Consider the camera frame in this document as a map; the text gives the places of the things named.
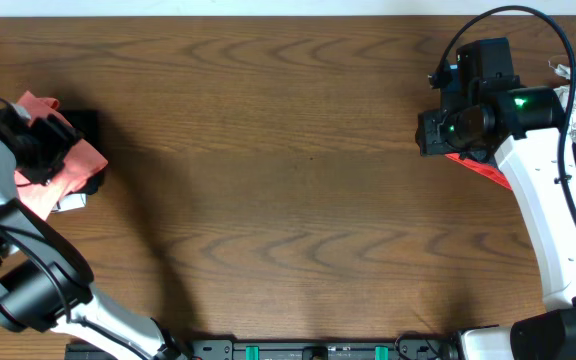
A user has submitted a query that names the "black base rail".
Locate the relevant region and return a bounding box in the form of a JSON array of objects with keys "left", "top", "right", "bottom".
[{"left": 65, "top": 339, "right": 462, "bottom": 360}]

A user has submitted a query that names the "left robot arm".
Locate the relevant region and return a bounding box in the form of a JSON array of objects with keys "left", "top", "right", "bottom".
[{"left": 0, "top": 101, "right": 192, "bottom": 359}]

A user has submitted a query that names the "folded black garment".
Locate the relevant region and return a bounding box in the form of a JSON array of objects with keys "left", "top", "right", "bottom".
[{"left": 61, "top": 110, "right": 108, "bottom": 195}]

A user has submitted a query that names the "white green card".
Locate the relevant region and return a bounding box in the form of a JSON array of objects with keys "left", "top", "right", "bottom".
[{"left": 51, "top": 193, "right": 88, "bottom": 213}]

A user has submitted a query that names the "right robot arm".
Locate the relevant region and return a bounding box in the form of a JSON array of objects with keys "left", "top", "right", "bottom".
[{"left": 415, "top": 38, "right": 576, "bottom": 359}]

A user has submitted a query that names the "coral pink t-shirt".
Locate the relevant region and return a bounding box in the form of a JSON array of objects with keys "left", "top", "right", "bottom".
[{"left": 14, "top": 91, "right": 108, "bottom": 220}]

